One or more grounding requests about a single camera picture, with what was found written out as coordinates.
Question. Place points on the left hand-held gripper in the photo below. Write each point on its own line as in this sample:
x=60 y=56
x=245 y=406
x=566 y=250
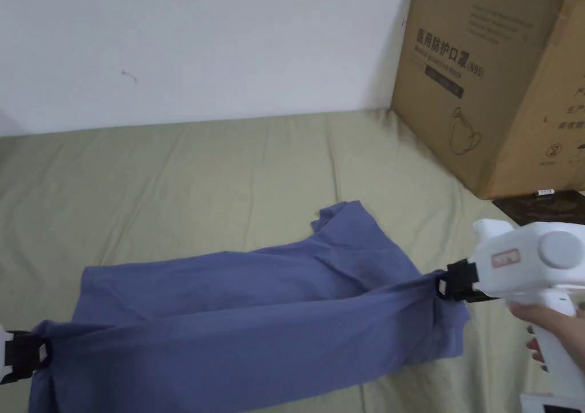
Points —
x=20 y=356

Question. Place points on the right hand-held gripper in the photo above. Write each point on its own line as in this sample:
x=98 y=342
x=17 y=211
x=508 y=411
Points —
x=516 y=266

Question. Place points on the blue shirt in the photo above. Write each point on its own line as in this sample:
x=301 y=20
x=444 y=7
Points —
x=237 y=321

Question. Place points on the person's right hand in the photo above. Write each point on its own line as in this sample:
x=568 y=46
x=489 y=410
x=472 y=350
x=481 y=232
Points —
x=544 y=319

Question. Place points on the dark patterned cloth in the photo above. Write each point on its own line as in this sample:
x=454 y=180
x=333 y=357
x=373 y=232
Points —
x=539 y=209

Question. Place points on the brown printed cardboard carton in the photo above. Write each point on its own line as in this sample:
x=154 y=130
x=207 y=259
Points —
x=493 y=88

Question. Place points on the bed with pale green sheet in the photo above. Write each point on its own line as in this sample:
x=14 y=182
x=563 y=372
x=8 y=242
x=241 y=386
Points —
x=183 y=180

